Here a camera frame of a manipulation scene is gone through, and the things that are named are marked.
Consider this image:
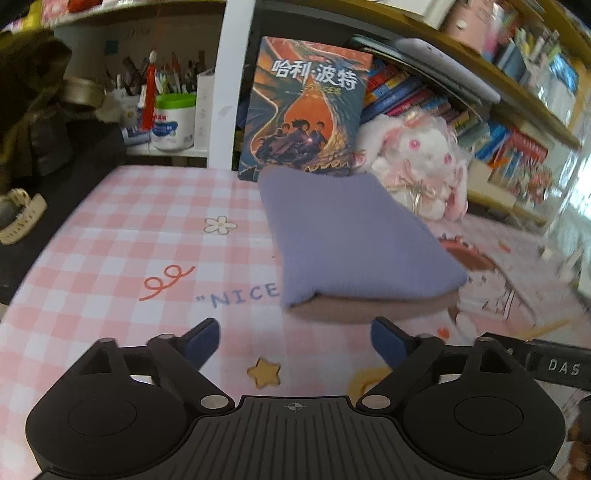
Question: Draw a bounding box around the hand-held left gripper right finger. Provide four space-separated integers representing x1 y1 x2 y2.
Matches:
360 317 522 411

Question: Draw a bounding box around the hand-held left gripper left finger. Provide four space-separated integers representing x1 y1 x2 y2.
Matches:
69 318 232 414

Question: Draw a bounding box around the pink and lavender sweater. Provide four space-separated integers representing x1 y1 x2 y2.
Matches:
257 167 469 324

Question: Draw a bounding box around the pink checked printed desk mat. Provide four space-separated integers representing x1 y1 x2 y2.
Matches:
0 165 591 480

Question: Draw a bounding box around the white and pink plush bunny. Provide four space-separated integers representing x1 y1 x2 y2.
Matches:
353 113 469 222

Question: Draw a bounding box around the white jar with green lid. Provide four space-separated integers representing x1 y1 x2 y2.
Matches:
150 92 197 153

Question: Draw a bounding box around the beige wristwatch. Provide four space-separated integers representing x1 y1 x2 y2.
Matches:
0 188 48 244

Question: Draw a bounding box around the row of colourful books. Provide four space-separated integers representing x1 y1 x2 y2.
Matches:
360 60 555 197

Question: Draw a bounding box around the dragon cover book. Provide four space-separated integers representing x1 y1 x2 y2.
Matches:
238 36 374 181

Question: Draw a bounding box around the red tassel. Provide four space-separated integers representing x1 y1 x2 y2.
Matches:
137 51 160 133

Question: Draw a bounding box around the bunch of pens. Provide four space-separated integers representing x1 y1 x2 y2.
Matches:
106 51 206 99

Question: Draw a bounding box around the grey round tin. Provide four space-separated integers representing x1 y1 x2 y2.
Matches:
59 76 105 108

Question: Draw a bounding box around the grey flat tablet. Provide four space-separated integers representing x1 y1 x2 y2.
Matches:
392 37 502 105

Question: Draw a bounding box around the dark cloth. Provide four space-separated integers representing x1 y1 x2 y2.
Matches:
0 32 75 195

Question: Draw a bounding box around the wooden bookshelf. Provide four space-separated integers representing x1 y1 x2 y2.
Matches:
383 0 583 222

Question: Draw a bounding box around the pink box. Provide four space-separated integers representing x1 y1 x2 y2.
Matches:
442 0 496 43

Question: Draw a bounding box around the white shelf post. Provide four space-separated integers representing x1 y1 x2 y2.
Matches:
208 0 257 171

